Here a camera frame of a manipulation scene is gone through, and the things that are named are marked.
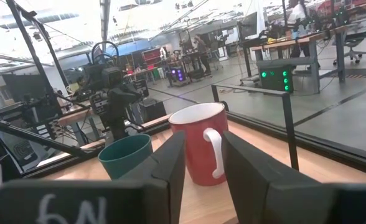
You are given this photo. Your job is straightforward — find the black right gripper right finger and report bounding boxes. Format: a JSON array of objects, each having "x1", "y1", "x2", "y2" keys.
[{"x1": 221, "y1": 130, "x2": 366, "y2": 224}]

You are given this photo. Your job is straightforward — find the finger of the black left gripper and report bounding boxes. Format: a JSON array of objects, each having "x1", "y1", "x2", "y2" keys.
[
  {"x1": 123, "y1": 79, "x2": 150, "y2": 106},
  {"x1": 89, "y1": 88, "x2": 126, "y2": 115}
]

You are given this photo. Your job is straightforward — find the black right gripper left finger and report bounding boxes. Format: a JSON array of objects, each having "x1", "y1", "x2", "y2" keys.
[{"x1": 0, "y1": 130, "x2": 187, "y2": 224}]

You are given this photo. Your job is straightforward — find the dark green cup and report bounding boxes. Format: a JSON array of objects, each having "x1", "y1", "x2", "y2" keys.
[{"x1": 97, "y1": 133, "x2": 154, "y2": 181}]

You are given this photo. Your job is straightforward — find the red mug white handle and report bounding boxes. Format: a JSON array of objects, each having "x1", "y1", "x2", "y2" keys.
[{"x1": 168, "y1": 102, "x2": 230, "y2": 187}]

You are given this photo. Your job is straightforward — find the red shelf cabinet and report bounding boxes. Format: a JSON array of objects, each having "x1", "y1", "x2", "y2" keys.
[{"x1": 141, "y1": 47, "x2": 162, "y2": 67}]

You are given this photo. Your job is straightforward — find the black square box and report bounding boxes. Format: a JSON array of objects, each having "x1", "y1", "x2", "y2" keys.
[{"x1": 138, "y1": 98, "x2": 168, "y2": 124}]

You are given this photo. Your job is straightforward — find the computer case purple lights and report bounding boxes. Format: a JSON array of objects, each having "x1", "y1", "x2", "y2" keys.
[{"x1": 169, "y1": 67, "x2": 187, "y2": 83}]

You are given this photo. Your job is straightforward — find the person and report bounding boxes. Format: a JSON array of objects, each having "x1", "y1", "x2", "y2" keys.
[
  {"x1": 194, "y1": 34, "x2": 214, "y2": 77},
  {"x1": 289, "y1": 1, "x2": 309, "y2": 29}
]

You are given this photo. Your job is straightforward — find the black box green lights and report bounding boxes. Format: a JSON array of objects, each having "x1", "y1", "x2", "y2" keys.
[{"x1": 256, "y1": 63, "x2": 295, "y2": 94}]

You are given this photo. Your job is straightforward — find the black monitor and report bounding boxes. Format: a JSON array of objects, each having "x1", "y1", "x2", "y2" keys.
[{"x1": 240, "y1": 11, "x2": 259, "y2": 40}]

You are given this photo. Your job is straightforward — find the wooden top workbench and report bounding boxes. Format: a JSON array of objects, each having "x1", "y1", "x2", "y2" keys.
[{"x1": 250, "y1": 24, "x2": 348, "y2": 95}]

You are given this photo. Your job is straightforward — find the black office chair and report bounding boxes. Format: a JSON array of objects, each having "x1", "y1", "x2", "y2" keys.
[{"x1": 332, "y1": 28, "x2": 366, "y2": 65}]

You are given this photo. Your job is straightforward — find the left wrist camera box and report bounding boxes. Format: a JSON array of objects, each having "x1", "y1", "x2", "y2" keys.
[{"x1": 99, "y1": 66, "x2": 124, "y2": 90}]

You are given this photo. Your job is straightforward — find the black camera cable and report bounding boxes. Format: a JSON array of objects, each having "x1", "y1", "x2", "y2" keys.
[{"x1": 91, "y1": 40, "x2": 121, "y2": 68}]

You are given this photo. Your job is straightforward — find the black metal frame shelf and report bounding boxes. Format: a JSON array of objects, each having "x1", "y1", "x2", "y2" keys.
[{"x1": 210, "y1": 83, "x2": 300, "y2": 172}]

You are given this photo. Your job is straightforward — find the thin black frame strut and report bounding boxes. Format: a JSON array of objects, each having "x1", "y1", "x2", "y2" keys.
[{"x1": 0, "y1": 108, "x2": 90, "y2": 159}]

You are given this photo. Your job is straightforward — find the black overhead frame post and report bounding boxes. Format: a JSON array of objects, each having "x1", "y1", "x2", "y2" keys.
[{"x1": 4, "y1": 0, "x2": 70, "y2": 119}]

